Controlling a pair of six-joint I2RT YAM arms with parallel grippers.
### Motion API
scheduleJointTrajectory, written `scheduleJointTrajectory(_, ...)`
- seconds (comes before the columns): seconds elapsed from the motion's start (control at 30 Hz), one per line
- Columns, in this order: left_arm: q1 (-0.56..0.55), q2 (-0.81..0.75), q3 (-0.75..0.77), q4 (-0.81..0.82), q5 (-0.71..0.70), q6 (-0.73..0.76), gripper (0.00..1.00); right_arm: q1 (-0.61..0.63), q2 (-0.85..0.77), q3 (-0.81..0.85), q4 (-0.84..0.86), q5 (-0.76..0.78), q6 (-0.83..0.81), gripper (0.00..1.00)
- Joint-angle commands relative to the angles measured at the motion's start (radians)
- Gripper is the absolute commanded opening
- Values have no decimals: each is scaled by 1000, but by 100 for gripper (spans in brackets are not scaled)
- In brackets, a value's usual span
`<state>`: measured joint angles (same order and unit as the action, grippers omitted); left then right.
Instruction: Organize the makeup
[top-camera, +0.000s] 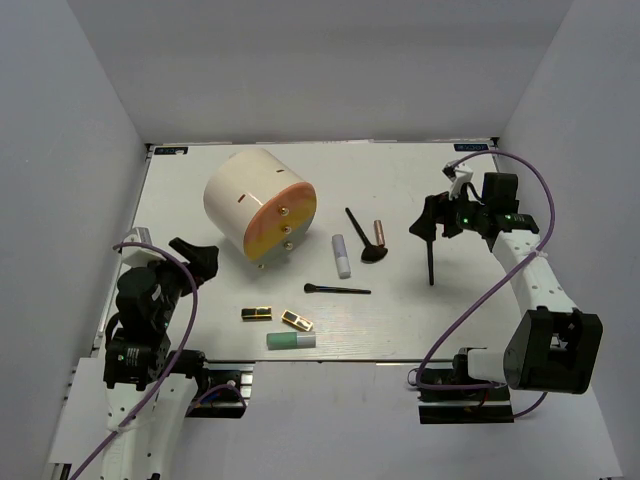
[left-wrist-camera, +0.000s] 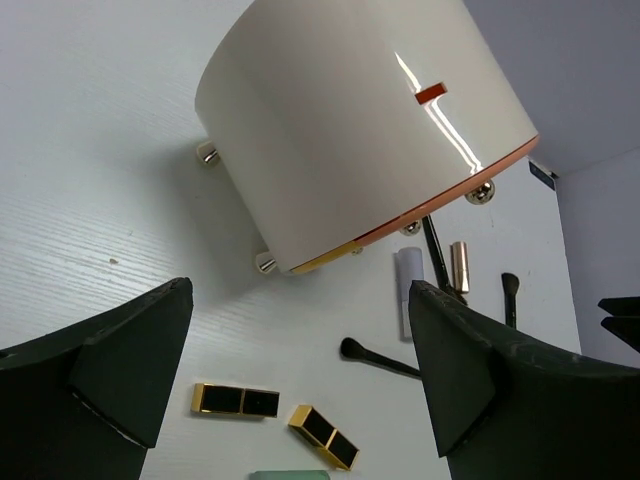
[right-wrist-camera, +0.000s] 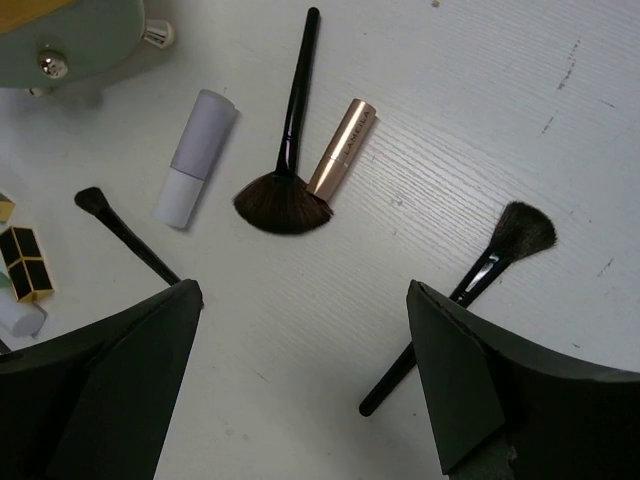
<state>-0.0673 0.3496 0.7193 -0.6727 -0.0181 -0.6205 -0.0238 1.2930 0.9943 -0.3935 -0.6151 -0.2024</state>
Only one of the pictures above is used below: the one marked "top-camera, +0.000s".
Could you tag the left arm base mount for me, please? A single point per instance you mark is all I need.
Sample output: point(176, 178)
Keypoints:
point(225, 391)

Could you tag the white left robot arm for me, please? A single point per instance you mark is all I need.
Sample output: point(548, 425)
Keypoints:
point(149, 385)

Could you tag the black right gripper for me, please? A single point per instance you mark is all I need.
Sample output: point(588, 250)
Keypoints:
point(437, 208)

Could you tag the left blue table sticker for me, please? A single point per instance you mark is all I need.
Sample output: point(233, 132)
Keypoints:
point(172, 150)

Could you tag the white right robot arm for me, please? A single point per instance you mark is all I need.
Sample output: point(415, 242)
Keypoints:
point(555, 345)

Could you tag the cream cylindrical drawer organizer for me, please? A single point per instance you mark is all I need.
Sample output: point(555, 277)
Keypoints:
point(260, 205)

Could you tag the thin black makeup brush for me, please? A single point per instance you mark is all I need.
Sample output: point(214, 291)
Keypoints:
point(312, 288)

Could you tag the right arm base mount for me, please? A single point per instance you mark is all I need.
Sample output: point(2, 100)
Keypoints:
point(457, 407)

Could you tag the blue table sticker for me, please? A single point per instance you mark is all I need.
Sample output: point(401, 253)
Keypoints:
point(470, 147)
point(172, 150)

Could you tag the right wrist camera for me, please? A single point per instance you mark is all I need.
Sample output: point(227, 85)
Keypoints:
point(459, 174)

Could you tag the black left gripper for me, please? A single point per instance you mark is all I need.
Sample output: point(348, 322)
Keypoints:
point(203, 259)

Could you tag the green white cosmetic tube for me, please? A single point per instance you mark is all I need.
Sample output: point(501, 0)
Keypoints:
point(290, 340)

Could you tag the rose gold lipstick tube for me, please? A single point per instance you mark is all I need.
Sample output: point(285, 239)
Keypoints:
point(379, 233)

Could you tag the lavender white cosmetic tube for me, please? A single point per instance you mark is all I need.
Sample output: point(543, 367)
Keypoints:
point(341, 256)

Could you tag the black gold lipstick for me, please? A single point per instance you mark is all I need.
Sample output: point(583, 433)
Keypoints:
point(296, 321)
point(256, 314)

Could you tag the black fan makeup brush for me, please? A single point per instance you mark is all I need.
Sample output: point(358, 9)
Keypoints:
point(371, 253)

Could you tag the right blue table sticker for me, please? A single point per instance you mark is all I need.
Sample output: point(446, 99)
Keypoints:
point(470, 147)

